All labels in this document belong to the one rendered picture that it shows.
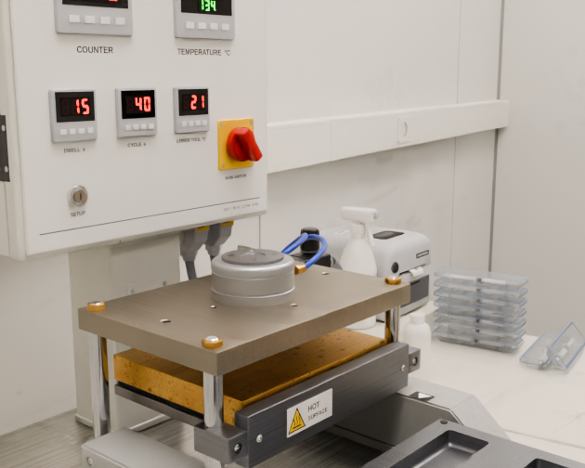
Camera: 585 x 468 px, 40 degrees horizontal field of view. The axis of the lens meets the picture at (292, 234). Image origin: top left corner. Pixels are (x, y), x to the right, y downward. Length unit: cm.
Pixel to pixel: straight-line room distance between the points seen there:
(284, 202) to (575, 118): 157
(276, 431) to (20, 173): 31
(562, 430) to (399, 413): 60
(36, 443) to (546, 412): 87
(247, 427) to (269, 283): 15
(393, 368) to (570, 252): 244
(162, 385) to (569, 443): 80
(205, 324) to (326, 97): 133
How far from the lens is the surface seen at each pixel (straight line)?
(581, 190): 316
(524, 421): 143
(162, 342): 67
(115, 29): 80
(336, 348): 78
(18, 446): 93
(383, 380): 79
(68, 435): 94
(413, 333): 145
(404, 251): 174
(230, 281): 74
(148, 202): 84
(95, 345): 75
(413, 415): 84
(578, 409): 150
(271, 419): 67
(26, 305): 128
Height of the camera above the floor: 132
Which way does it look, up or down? 11 degrees down
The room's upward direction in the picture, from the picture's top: straight up
